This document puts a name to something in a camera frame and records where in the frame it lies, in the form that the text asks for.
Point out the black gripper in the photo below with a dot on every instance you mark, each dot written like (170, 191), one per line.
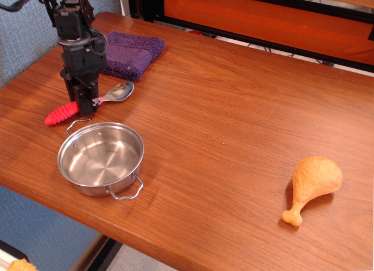
(84, 59)

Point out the red handled metal spoon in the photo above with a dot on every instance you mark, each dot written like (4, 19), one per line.
(117, 94)

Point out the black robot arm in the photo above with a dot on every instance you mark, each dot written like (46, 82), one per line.
(72, 20)

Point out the orange toy chicken leg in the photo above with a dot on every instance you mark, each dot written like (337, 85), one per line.
(313, 177)

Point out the purple folded towel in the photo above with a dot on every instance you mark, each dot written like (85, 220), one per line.
(128, 56)

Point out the small steel pot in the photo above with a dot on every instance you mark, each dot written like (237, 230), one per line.
(102, 159)

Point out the orange object bottom left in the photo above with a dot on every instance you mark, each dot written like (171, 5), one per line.
(21, 265)

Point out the orange back panel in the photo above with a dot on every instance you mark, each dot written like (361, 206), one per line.
(315, 32)

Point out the black metal frame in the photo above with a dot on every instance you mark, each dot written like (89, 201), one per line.
(357, 10)

